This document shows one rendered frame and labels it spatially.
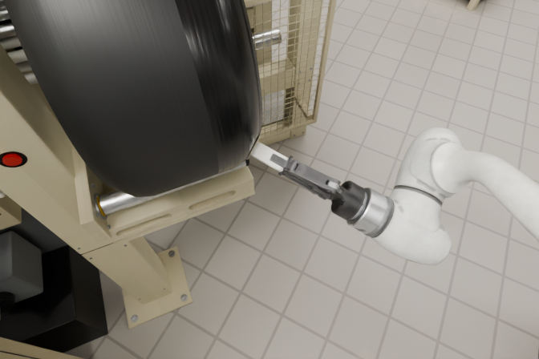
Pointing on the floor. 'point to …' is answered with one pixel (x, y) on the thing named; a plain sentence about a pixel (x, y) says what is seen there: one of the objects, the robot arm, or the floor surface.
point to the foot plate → (136, 316)
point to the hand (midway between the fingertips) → (269, 156)
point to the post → (62, 187)
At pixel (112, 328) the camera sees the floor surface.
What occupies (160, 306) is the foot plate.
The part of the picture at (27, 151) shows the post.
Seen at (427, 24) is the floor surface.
